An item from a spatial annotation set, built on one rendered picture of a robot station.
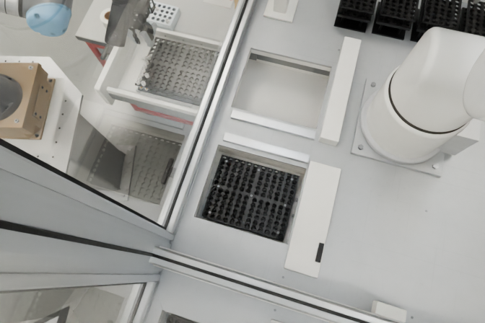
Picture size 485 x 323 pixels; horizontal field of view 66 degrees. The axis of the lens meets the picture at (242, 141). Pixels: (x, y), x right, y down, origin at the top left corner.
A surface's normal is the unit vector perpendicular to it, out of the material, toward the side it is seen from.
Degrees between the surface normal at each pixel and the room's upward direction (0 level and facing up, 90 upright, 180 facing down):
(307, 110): 0
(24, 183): 90
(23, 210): 90
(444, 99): 73
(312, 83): 0
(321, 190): 0
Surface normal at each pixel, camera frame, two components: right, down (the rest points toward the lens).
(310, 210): -0.03, -0.34
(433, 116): -0.28, 0.77
